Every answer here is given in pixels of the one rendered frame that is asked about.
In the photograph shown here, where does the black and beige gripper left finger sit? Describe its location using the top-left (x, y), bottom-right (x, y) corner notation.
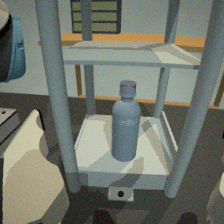
top-left (0, 110), bottom-right (69, 224)

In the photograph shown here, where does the grey shelving unit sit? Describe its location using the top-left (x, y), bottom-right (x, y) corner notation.
top-left (35, 0), bottom-right (224, 202)

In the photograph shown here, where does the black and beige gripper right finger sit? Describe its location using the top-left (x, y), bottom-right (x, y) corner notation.
top-left (206, 173), bottom-right (224, 224)

